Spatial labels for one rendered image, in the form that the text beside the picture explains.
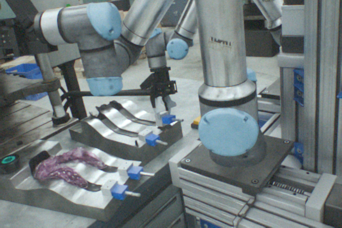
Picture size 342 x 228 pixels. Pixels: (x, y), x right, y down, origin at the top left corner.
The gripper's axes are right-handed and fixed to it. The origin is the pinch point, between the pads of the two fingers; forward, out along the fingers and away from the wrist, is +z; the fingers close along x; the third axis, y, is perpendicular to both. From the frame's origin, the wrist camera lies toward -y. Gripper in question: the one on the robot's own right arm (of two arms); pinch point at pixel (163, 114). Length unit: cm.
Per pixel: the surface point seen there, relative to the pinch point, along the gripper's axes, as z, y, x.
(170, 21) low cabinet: -62, -470, 544
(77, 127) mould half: 4.1, -45.2, -14.6
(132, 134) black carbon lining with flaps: 6.4, -10.0, -10.0
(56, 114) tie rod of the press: 0, -74, -9
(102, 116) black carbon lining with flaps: -0.6, -29.4, -9.8
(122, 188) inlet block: 14.3, 11.7, -35.5
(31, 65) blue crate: -21, -402, 136
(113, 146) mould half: 9.6, -15.1, -17.0
